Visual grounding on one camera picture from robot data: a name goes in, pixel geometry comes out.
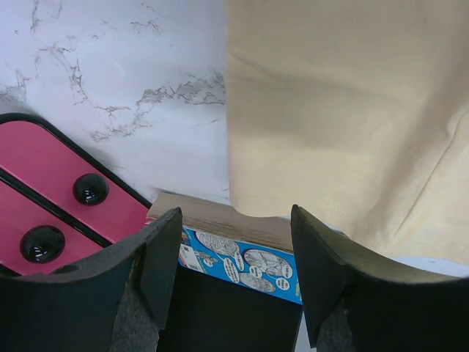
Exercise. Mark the black pink drawer unit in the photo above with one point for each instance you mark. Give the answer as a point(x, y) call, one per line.
point(58, 203)

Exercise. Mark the cream yellow t shirt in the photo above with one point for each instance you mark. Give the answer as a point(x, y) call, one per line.
point(356, 111)

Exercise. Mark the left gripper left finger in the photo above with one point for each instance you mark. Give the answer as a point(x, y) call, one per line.
point(117, 299)

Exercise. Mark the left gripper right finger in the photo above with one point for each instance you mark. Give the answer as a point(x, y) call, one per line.
point(355, 299)

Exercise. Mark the blue picture book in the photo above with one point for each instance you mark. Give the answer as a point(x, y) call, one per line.
point(251, 252)

